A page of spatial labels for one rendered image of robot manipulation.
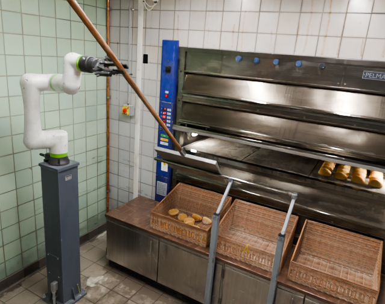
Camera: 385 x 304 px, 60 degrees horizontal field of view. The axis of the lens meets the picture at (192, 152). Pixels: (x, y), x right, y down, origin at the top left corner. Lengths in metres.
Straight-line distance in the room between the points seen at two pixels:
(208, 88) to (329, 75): 0.97
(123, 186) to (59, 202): 1.21
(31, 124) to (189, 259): 1.56
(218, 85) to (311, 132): 0.85
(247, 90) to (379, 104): 0.95
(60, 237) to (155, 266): 0.85
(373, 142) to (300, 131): 0.50
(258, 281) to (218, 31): 1.97
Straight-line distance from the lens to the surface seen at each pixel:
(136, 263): 3.20
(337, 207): 2.82
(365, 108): 2.62
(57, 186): 2.61
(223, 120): 2.89
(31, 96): 2.44
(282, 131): 2.73
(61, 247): 2.83
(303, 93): 2.68
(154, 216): 2.90
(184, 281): 2.97
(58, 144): 2.55
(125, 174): 3.65
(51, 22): 3.13
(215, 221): 2.47
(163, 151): 2.66
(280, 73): 2.72
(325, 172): 2.91
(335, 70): 2.64
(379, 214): 2.82
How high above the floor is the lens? 2.07
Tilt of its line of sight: 17 degrees down
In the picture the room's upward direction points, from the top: 5 degrees clockwise
